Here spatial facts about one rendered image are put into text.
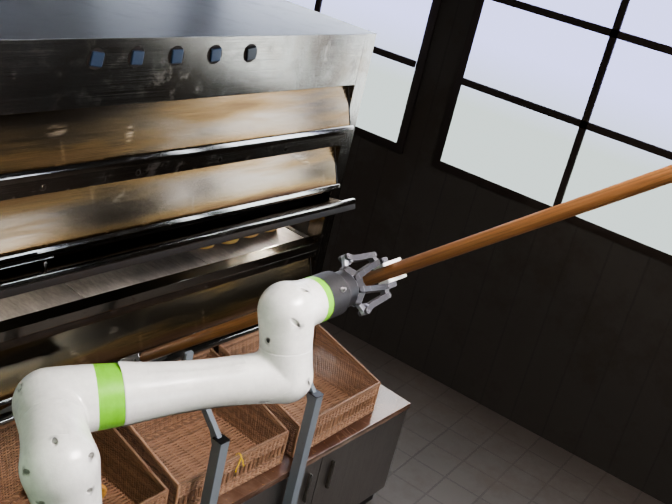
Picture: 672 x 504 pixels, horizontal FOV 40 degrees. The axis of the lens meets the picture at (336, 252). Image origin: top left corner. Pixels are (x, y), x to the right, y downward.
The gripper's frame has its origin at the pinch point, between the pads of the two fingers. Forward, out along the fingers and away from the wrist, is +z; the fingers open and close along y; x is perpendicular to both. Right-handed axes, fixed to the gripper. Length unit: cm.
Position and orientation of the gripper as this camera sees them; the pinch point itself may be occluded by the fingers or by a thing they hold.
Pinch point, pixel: (390, 271)
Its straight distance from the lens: 197.6
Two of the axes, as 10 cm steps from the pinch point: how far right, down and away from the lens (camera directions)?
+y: 3.4, 9.4, -0.3
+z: 6.0, -1.9, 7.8
